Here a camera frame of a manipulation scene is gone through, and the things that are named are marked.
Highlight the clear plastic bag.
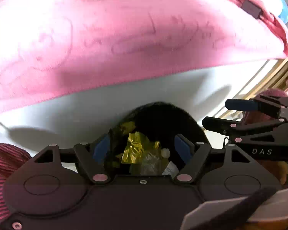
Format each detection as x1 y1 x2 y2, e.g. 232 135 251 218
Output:
131 153 169 176

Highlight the dark rectangular box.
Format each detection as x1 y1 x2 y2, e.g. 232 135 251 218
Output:
241 0 264 20

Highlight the black trash bag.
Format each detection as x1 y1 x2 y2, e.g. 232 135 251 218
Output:
106 102 208 176

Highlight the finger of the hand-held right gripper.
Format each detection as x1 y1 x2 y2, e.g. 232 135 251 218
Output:
202 116 288 137
225 94 288 119

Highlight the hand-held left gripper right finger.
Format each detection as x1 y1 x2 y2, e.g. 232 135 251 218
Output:
173 134 258 184

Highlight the blue cat plush toy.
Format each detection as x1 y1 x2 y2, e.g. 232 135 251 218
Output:
244 0 288 25

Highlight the pink rabbit print blanket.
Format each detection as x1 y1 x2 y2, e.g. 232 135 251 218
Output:
0 0 288 118

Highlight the gold foil wrapper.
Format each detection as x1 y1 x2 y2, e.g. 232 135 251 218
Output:
121 131 162 165

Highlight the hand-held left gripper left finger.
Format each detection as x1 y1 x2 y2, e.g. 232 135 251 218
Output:
32 133 115 185

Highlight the pink knit clothing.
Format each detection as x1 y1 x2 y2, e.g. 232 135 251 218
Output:
242 88 288 125

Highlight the blue white wrapper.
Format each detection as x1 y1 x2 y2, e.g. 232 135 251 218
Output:
162 161 180 176

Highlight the gold metal frame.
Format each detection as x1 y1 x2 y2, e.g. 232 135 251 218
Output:
218 24 288 121

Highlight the pink striped clothing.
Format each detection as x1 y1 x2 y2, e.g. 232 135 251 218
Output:
0 143 33 225

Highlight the grey and dark cloth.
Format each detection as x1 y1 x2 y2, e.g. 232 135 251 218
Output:
180 186 288 230

